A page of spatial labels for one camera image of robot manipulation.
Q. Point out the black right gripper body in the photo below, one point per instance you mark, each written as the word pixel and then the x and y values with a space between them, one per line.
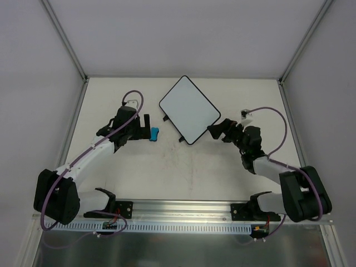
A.
pixel 229 132

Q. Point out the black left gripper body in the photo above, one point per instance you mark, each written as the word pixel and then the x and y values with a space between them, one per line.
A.
pixel 140 128

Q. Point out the blue whiteboard eraser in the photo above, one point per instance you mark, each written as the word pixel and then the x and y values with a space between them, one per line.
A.
pixel 154 134

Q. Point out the small black-framed whiteboard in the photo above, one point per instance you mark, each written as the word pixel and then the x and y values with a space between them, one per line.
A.
pixel 189 110

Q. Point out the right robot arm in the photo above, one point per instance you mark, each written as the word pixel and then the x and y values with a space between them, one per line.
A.
pixel 303 195

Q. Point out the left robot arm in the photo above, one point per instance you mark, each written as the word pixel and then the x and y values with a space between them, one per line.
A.
pixel 57 193

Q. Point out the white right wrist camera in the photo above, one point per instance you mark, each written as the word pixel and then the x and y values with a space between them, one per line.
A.
pixel 246 117

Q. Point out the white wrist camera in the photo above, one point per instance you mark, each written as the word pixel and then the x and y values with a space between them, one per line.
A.
pixel 132 104
pixel 246 117

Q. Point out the whiteboard wire stand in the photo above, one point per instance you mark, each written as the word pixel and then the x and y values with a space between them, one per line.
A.
pixel 166 118

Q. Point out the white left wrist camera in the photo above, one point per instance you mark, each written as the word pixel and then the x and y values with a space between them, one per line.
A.
pixel 132 104

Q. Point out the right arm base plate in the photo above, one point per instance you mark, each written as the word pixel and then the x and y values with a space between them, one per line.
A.
pixel 243 212

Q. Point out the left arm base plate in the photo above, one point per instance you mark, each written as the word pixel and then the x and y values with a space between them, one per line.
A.
pixel 123 208

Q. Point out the aluminium mounting rail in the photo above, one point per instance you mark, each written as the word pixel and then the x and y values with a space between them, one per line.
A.
pixel 175 211

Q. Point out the white slotted cable duct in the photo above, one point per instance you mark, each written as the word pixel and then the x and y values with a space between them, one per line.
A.
pixel 157 227

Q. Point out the left aluminium frame post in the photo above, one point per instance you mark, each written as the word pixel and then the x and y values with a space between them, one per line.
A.
pixel 48 8

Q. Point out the aluminium frame post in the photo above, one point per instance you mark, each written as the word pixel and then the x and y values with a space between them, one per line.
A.
pixel 321 13
pixel 48 8

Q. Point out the right aluminium frame post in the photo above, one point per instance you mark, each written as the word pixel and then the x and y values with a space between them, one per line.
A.
pixel 321 13

